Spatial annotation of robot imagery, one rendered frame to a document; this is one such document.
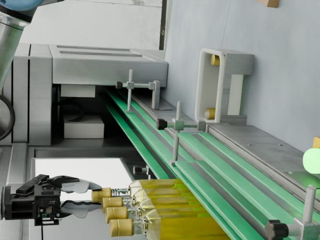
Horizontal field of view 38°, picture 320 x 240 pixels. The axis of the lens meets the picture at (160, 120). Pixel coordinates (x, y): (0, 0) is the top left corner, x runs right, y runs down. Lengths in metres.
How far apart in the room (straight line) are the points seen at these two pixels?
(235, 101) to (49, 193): 0.55
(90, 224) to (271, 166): 0.55
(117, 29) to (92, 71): 2.81
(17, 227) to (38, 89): 0.84
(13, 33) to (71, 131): 1.11
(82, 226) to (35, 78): 0.87
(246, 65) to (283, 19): 0.18
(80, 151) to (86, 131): 0.17
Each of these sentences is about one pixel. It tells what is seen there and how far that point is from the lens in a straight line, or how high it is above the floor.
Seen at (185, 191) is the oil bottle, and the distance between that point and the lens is 1.10.
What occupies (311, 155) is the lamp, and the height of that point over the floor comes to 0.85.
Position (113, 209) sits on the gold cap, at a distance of 1.00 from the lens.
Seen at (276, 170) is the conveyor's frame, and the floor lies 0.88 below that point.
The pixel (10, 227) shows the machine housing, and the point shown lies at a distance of 1.27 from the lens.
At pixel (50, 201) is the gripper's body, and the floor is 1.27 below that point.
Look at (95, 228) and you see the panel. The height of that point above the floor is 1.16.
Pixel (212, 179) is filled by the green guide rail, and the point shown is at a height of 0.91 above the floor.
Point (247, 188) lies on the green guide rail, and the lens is 0.83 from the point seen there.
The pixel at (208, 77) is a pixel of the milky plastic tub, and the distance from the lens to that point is 1.40.
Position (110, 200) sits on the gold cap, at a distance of 1.05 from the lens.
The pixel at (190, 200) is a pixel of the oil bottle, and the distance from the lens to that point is 1.04.
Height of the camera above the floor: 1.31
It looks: 15 degrees down
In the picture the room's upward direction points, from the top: 89 degrees counter-clockwise
